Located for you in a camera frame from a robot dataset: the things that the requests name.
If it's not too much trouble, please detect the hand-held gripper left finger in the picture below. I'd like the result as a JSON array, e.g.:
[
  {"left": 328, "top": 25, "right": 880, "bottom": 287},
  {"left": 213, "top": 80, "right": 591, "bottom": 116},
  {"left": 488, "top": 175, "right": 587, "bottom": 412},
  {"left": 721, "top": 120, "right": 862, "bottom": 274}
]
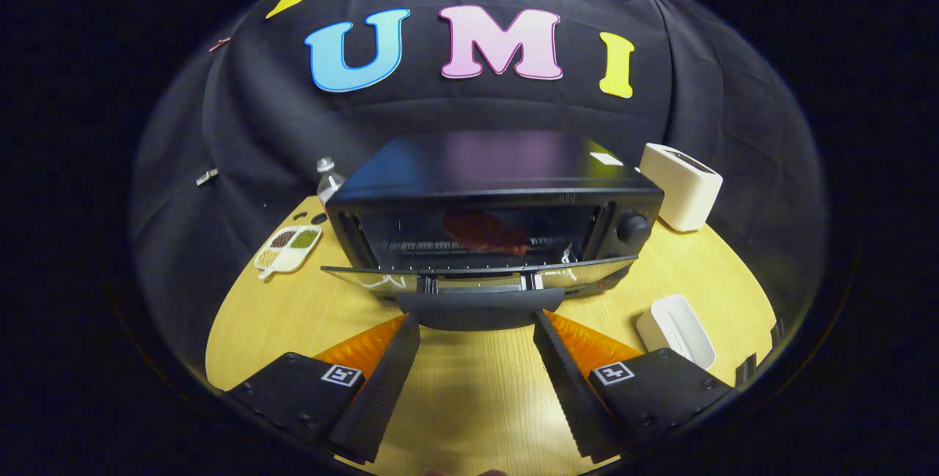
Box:
[{"left": 224, "top": 312, "right": 421, "bottom": 464}]

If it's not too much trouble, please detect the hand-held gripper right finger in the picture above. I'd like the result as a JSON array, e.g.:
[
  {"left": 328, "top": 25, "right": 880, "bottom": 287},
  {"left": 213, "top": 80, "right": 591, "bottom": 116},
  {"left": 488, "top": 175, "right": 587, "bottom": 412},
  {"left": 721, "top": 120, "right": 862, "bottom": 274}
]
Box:
[{"left": 533, "top": 310, "right": 734, "bottom": 464}]

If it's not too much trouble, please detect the red meat slice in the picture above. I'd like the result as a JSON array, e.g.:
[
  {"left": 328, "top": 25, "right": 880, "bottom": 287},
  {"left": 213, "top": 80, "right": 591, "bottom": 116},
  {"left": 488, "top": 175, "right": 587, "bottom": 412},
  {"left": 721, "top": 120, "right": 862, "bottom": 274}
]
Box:
[{"left": 442, "top": 210, "right": 533, "bottom": 257}]

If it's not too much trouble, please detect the black toaster oven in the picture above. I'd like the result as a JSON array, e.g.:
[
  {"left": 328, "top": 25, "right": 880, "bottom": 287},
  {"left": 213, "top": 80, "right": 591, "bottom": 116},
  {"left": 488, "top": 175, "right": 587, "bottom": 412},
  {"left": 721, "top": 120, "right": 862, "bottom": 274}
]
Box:
[{"left": 321, "top": 130, "right": 665, "bottom": 332}]

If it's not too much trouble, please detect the white bread toaster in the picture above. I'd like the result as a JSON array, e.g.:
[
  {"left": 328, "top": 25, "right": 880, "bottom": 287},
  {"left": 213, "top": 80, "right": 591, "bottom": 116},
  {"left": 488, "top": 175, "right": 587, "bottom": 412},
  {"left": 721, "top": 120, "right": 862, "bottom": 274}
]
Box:
[{"left": 638, "top": 142, "right": 724, "bottom": 233}]

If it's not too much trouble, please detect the white rectangular dish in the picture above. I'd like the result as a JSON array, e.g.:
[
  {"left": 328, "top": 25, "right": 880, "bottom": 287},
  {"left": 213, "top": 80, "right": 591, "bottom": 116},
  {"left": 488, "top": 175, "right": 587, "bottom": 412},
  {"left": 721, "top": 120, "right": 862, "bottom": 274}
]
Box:
[{"left": 635, "top": 294, "right": 717, "bottom": 370}]

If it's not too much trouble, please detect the white divided condiment dish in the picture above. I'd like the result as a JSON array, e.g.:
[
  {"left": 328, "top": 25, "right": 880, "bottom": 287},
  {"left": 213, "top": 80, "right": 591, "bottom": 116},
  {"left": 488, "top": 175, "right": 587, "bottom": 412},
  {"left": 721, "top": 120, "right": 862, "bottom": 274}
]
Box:
[{"left": 253, "top": 225, "right": 324, "bottom": 280}]

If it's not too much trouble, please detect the clear plastic bottle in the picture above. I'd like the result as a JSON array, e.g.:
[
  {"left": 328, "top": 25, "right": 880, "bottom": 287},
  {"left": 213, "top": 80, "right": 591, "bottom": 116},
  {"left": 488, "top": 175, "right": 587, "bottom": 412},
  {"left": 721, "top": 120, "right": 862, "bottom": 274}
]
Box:
[{"left": 316, "top": 157, "right": 347, "bottom": 205}]

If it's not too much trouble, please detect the black backdrop cloth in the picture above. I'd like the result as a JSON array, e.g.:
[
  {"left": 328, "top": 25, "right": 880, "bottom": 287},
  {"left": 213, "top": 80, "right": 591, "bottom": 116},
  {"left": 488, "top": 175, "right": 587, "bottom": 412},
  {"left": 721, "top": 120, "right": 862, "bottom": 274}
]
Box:
[{"left": 128, "top": 0, "right": 830, "bottom": 359}]

